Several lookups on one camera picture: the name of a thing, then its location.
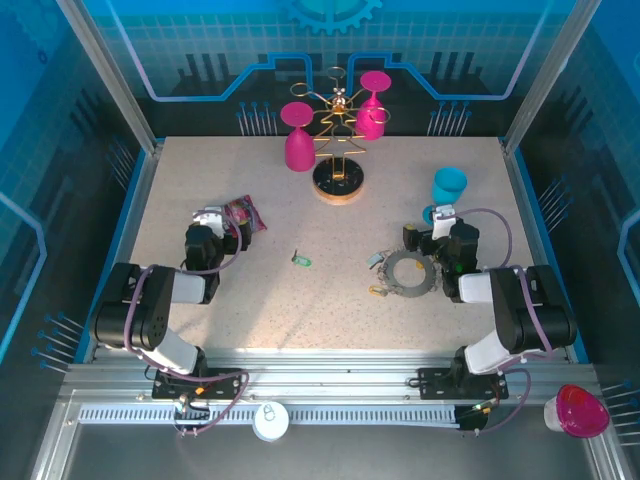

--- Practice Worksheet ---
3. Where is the grey disc keyring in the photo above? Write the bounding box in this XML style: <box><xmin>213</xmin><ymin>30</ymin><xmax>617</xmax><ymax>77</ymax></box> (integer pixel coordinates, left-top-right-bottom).
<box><xmin>377</xmin><ymin>247</ymin><xmax>442</xmax><ymax>300</ymax></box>

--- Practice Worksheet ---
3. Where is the pink candy bag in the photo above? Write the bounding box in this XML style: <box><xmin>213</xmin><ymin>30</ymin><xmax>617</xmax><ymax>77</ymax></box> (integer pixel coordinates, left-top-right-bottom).
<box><xmin>222</xmin><ymin>194</ymin><xmax>269</xmax><ymax>234</ymax></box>

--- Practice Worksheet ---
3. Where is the blue plastic goblet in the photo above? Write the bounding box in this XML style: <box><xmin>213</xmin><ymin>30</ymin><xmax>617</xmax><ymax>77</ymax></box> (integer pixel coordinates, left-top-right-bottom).
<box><xmin>422</xmin><ymin>167</ymin><xmax>469</xmax><ymax>226</ymax></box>

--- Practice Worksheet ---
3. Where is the pink plastic goblet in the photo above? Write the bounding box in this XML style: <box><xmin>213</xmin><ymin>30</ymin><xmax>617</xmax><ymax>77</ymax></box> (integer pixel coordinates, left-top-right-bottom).
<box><xmin>279</xmin><ymin>101</ymin><xmax>317</xmax><ymax>174</ymax></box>
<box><xmin>555</xmin><ymin>383</ymin><xmax>611</xmax><ymax>440</ymax></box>
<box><xmin>353</xmin><ymin>70</ymin><xmax>393</xmax><ymax>142</ymax></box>

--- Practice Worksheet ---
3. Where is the white round lid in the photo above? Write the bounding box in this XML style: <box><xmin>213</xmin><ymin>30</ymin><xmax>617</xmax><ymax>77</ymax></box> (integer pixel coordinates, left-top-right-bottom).
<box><xmin>252</xmin><ymin>401</ymin><xmax>291</xmax><ymax>442</ymax></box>

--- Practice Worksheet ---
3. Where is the white plastic cup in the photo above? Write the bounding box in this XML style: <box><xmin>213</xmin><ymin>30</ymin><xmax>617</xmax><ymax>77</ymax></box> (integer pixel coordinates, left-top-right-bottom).
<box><xmin>543</xmin><ymin>397</ymin><xmax>569</xmax><ymax>434</ymax></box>

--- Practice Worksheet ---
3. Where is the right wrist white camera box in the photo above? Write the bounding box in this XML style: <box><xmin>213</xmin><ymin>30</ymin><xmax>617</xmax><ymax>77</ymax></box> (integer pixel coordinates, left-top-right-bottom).
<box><xmin>431</xmin><ymin>203</ymin><xmax>457</xmax><ymax>240</ymax></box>

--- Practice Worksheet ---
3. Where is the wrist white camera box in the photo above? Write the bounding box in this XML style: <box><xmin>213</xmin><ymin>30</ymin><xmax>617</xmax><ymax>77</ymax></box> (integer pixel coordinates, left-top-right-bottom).
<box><xmin>192</xmin><ymin>205</ymin><xmax>230</xmax><ymax>237</ymax></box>
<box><xmin>431</xmin><ymin>203</ymin><xmax>457</xmax><ymax>240</ymax></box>

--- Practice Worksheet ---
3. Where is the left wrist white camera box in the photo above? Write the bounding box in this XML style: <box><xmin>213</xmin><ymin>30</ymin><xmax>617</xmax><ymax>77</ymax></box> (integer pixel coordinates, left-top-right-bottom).
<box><xmin>192</xmin><ymin>205</ymin><xmax>230</xmax><ymax>237</ymax></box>

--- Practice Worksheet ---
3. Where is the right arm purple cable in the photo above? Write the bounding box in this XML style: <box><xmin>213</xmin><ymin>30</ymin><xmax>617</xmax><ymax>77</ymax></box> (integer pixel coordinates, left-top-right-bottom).
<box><xmin>449</xmin><ymin>207</ymin><xmax>556</xmax><ymax>436</ymax></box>

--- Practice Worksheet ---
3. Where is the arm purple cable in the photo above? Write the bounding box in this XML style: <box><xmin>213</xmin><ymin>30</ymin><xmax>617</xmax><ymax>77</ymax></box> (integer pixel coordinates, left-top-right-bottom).
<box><xmin>122</xmin><ymin>208</ymin><xmax>250</xmax><ymax>437</ymax></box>
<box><xmin>449</xmin><ymin>207</ymin><xmax>556</xmax><ymax>436</ymax></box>

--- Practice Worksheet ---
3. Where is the aluminium side rail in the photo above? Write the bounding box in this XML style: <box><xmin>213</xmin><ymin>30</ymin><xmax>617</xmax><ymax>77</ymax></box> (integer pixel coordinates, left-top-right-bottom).
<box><xmin>498</xmin><ymin>138</ymin><xmax>586</xmax><ymax>364</ymax></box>
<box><xmin>82</xmin><ymin>142</ymin><xmax>166</xmax><ymax>364</ymax></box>

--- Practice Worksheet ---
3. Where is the gold wire glass rack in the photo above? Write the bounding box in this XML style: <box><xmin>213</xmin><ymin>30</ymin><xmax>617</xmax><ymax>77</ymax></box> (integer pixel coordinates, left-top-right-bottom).
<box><xmin>289</xmin><ymin>66</ymin><xmax>391</xmax><ymax>206</ymax></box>

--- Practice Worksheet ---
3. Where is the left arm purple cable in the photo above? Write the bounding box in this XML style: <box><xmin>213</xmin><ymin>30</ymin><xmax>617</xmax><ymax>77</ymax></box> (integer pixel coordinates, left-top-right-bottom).
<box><xmin>122</xmin><ymin>208</ymin><xmax>250</xmax><ymax>437</ymax></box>

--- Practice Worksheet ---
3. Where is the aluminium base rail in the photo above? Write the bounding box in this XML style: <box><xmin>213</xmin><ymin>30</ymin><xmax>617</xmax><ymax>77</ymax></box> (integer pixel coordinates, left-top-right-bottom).
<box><xmin>64</xmin><ymin>349</ymin><xmax>599</xmax><ymax>406</ymax></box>

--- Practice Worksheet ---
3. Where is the slotted grey cable duct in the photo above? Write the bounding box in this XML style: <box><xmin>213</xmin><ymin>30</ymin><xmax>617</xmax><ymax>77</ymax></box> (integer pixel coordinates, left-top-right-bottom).
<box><xmin>79</xmin><ymin>403</ymin><xmax>461</xmax><ymax>427</ymax></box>

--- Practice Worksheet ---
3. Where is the aluminium frame post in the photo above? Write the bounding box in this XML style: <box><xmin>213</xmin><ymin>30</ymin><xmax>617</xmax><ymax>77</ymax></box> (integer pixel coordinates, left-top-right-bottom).
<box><xmin>54</xmin><ymin>0</ymin><xmax>164</xmax><ymax>154</ymax></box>
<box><xmin>501</xmin><ymin>0</ymin><xmax>591</xmax><ymax>154</ymax></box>

